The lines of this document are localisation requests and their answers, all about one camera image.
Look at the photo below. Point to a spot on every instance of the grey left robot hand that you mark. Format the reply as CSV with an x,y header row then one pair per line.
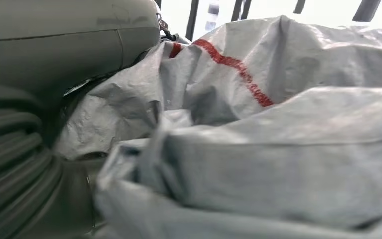
x,y
52,43

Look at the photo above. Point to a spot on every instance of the grey package with red print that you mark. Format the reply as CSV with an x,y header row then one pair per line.
x,y
260,148

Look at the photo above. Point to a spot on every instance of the black metal frame bar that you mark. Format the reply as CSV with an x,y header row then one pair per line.
x,y
240,9
299,6
366,10
192,18

